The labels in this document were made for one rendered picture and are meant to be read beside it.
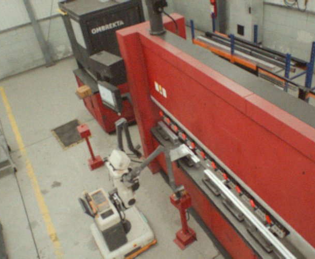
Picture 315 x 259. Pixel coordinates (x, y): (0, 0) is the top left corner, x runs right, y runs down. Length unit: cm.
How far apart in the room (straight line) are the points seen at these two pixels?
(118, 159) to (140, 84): 125
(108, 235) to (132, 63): 208
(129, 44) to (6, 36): 643
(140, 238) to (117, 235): 35
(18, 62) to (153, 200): 676
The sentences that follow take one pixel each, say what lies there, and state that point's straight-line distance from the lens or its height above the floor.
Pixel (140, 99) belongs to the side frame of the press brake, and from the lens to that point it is 441.
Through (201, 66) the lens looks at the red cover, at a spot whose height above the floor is 230.
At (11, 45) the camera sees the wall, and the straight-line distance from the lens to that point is 1021.
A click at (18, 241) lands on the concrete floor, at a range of 515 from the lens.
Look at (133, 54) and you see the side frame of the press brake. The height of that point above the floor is 203.
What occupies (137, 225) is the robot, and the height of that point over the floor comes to 28.
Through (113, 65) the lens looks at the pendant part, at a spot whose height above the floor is 192.
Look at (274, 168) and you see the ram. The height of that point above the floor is 184.
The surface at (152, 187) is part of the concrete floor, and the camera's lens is 503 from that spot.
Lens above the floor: 357
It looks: 35 degrees down
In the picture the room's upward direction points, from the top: 11 degrees counter-clockwise
